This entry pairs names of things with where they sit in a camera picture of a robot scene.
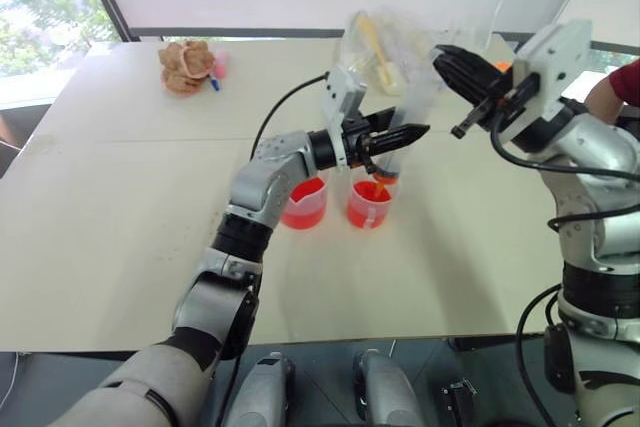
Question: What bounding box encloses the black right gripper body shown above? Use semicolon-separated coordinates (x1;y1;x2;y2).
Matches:
492;71;542;117

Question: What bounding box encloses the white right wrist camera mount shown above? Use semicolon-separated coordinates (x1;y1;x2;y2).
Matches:
499;19;594;144

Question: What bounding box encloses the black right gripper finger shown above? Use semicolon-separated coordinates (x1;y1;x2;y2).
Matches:
431;44;504;105
450;98;495;140

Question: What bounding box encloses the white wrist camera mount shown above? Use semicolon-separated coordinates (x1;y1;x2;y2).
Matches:
319;65;369;171
499;19;594;144

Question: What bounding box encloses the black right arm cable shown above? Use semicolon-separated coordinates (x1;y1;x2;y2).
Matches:
489;105;634;231

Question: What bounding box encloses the clear graduated cylinder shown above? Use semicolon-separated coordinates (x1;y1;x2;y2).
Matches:
372;69;437;198

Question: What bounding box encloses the grey robot leg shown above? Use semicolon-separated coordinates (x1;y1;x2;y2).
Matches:
233;350;296;427
352;349;427;427

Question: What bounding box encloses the clear cup with red liquid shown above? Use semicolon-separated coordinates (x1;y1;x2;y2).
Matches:
346;179;396;231
279;177;329;232

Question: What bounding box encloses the clear plastic bag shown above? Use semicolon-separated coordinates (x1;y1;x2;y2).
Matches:
333;7;454;98

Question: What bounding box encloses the clear plastic beaker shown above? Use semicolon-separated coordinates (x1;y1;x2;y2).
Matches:
447;0;504;51

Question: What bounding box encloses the brown plush toy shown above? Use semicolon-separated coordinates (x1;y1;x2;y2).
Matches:
158;40;214;97

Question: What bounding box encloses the person arm with red sleeve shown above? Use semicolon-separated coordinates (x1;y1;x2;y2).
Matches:
583;57;640;124

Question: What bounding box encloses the cream handled brush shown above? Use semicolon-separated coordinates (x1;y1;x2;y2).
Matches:
356;15;397;89

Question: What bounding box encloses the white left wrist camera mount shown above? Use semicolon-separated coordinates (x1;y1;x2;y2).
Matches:
319;65;369;171

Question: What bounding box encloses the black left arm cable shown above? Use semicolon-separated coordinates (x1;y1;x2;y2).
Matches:
249;74;332;164

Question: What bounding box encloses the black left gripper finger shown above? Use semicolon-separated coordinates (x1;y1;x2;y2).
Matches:
363;106;399;132
368;124;432;156

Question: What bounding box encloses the dark window frame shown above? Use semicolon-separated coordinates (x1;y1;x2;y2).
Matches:
73;0;640;54

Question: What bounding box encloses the black robot torso cable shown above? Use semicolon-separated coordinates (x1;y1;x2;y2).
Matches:
514;282;565;427

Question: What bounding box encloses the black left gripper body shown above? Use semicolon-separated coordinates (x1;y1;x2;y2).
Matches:
341;114;382;179

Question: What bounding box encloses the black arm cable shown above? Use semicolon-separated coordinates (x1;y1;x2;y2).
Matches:
489;105;634;231
249;74;332;164

